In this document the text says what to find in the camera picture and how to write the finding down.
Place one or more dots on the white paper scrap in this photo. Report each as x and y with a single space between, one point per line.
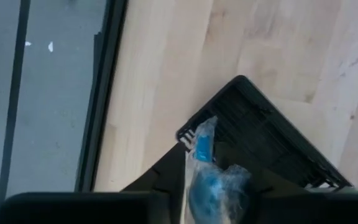
27 43
50 46

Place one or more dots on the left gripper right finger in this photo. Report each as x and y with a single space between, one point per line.
291 208

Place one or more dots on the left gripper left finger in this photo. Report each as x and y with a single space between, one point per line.
89 208

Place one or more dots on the blue toothbrush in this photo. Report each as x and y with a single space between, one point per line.
204 149

